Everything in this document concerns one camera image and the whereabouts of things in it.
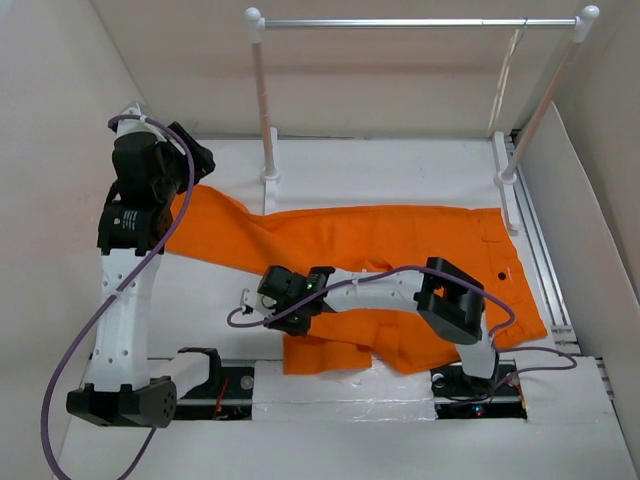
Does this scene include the orange trousers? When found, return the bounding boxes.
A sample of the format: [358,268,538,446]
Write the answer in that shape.
[167,186,547,375]

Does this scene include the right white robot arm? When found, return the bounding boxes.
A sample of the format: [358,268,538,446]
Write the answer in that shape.
[256,258,499,394]

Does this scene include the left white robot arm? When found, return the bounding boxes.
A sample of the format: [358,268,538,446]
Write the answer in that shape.
[66,102,223,428]

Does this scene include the wooden clothes hanger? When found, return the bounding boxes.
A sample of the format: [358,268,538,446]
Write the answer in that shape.
[486,25,527,137]

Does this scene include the white clothes rack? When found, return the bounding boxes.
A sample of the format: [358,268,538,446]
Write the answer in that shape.
[244,5,600,232]

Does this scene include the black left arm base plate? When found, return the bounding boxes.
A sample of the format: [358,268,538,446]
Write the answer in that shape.
[174,360,255,421]

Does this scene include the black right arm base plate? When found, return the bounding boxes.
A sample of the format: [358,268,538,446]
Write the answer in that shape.
[431,363,527,420]

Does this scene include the aluminium table edge rail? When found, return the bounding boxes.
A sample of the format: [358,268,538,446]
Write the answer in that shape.
[504,128,584,356]

